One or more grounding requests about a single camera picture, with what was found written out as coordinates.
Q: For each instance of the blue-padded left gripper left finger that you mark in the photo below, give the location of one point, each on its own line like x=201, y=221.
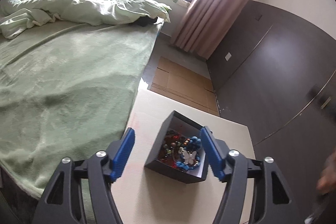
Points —
x=62, y=199

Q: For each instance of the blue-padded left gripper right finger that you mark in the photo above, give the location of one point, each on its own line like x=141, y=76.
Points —
x=271, y=201

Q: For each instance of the dark jewelry box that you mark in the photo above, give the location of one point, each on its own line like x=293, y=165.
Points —
x=178, y=133

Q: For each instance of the person's right hand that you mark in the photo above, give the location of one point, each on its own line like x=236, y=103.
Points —
x=327, y=181

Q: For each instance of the white square table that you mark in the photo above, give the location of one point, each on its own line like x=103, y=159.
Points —
x=162, y=180

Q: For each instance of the green blanket bed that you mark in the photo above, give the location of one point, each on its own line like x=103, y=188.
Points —
x=67, y=89

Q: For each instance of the cardboard sheet on floor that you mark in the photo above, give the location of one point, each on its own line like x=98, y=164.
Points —
x=185, y=86

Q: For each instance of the black item on bed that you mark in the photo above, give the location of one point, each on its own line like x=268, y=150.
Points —
x=145, y=21

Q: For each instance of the pink right curtain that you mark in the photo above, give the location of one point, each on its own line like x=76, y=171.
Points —
x=205, y=24

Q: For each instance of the light green rumpled duvet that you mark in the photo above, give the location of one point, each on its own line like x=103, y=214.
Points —
x=20, y=15

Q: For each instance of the white wall outlet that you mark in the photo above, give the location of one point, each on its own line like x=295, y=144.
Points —
x=228, y=56

